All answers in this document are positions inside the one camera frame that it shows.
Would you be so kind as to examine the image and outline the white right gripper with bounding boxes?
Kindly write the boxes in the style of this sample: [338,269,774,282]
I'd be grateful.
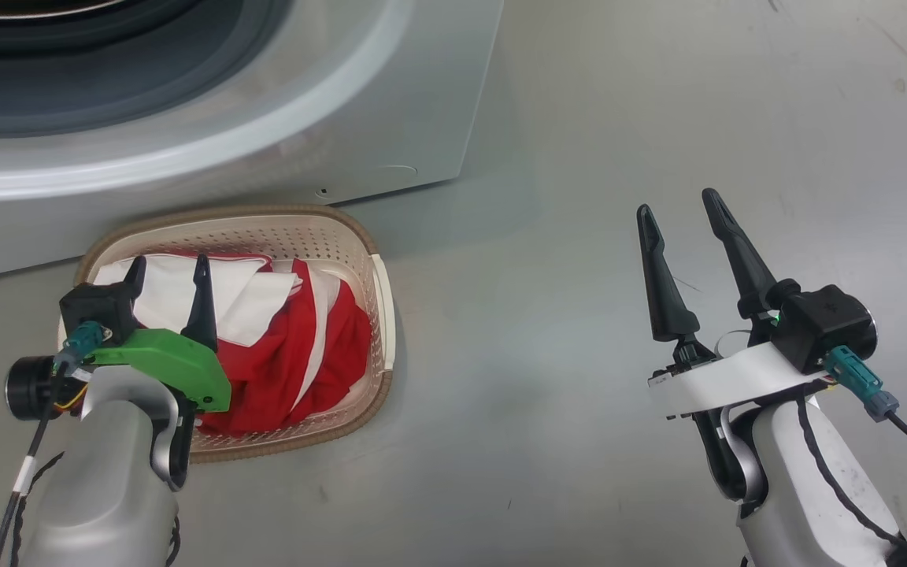
[636,187,836,418]

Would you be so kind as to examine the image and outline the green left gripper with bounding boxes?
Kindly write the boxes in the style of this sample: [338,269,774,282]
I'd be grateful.
[91,254,232,414]

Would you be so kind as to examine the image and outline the red and white clothing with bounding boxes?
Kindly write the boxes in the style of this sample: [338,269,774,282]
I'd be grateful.
[95,252,374,436]

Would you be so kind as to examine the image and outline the cream perforated basket brown rim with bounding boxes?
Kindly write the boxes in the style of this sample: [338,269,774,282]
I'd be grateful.
[60,205,398,464]

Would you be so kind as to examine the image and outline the grey rubber door gasket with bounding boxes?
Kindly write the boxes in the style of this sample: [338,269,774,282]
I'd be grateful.
[0,0,297,139]

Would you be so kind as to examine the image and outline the white front-load washing machine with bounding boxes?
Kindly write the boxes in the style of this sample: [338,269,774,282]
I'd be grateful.
[0,0,505,276]

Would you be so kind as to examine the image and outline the left teal connector black cable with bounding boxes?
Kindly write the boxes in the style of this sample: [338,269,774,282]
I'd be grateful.
[0,321,106,567]

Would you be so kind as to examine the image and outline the teal connector black cable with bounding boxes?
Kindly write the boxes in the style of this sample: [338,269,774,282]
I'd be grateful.
[824,345,907,473]
[0,321,106,567]

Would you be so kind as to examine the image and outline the right teal connector black cable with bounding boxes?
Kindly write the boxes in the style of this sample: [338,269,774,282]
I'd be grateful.
[824,345,907,473]

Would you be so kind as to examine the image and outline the right arm braided black cable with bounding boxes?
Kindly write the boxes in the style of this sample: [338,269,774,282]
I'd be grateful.
[796,394,907,552]

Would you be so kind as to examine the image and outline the arm braided black cable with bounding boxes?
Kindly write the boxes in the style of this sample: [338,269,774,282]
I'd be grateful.
[796,394,907,552]
[11,453,65,567]

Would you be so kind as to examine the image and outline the left arm braided black cable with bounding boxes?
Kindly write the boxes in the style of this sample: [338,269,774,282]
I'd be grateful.
[11,453,65,567]

